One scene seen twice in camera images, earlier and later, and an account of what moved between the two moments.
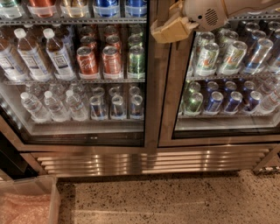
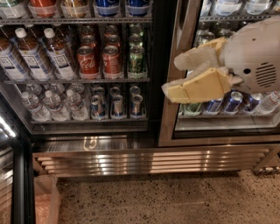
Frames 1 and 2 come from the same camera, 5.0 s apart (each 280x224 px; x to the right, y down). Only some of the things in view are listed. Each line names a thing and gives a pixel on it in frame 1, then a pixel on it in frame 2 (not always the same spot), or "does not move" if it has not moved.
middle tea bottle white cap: x=31 y=58 does not move
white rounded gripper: x=201 y=14 → x=253 y=57
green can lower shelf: x=194 y=103 does not move
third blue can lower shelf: x=253 y=101 does not move
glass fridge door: x=79 y=76 → x=17 y=168
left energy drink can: x=98 y=109 does not move
